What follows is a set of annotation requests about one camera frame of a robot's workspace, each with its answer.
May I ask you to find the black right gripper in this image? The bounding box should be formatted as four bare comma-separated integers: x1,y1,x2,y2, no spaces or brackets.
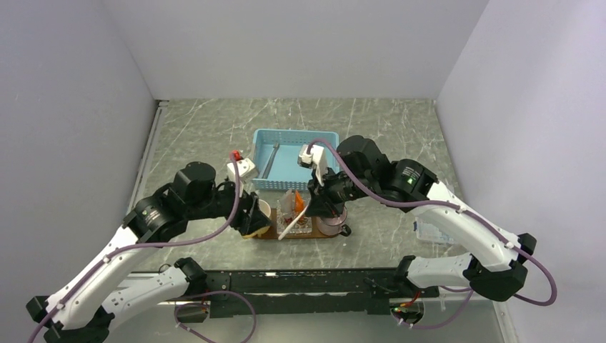
305,164,376,218

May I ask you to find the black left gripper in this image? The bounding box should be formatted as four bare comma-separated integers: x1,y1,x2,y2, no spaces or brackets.
186,177,272,234

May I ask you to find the brown oval wooden tray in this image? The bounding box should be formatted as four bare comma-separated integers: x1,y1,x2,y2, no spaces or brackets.
254,224,352,240

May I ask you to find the mauve ceramic mug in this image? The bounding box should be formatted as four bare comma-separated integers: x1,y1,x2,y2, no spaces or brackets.
317,207,352,237

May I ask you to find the grey toothbrush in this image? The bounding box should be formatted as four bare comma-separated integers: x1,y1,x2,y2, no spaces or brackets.
261,142,279,179

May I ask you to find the yellow ceramic mug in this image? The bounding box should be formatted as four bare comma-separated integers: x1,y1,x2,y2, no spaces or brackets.
240,204,272,239

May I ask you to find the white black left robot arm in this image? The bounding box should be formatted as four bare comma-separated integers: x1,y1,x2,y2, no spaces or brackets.
26,156,271,342

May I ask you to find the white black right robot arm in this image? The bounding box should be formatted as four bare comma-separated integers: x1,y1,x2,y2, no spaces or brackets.
298,135,536,302

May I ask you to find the light blue plastic basket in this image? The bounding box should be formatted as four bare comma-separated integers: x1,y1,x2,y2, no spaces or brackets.
252,129,339,192

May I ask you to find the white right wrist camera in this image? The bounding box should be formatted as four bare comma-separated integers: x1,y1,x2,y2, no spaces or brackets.
297,144,328,187

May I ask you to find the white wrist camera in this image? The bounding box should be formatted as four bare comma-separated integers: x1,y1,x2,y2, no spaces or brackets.
297,144,328,187
227,150,259,197

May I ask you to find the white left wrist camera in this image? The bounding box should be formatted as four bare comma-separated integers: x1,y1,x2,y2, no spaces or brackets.
227,150,259,197

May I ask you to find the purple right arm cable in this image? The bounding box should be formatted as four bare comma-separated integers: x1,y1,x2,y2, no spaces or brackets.
307,138,558,331

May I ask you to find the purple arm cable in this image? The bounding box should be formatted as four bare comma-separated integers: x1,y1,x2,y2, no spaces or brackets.
26,151,258,343
307,138,558,331

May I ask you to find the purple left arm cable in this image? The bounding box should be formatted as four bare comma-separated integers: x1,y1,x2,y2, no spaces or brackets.
26,151,258,343

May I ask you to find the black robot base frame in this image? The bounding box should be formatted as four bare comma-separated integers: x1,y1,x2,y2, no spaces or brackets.
182,267,439,319

